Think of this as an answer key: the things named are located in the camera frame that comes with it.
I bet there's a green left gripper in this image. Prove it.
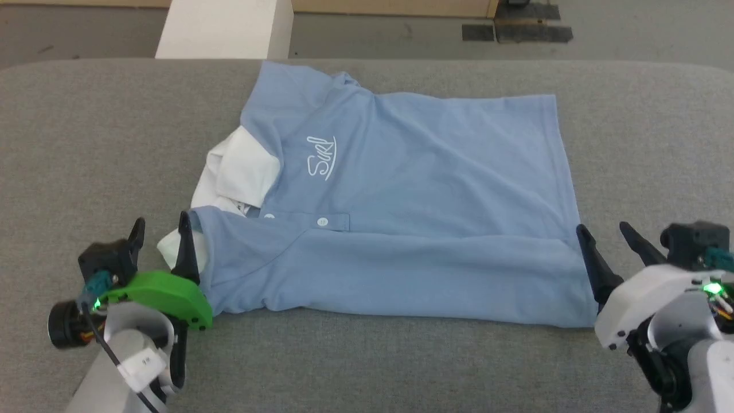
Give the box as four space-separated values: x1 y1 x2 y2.
100 211 214 332

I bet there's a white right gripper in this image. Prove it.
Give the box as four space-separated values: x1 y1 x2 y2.
576 221 712 350

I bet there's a light blue polo shirt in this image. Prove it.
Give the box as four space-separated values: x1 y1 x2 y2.
157 60 600 329

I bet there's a white rectangular block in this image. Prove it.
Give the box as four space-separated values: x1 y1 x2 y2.
155 0 294 60

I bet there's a large dark floor mat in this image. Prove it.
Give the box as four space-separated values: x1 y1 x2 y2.
494 17 574 44

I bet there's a small dark floor mat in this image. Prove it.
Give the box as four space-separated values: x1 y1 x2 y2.
462 23 495 42

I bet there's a wooden baseboard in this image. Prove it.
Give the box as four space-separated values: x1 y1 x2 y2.
0 0 499 19

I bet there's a thin black cable with tag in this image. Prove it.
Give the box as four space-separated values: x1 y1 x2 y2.
80 301 161 413

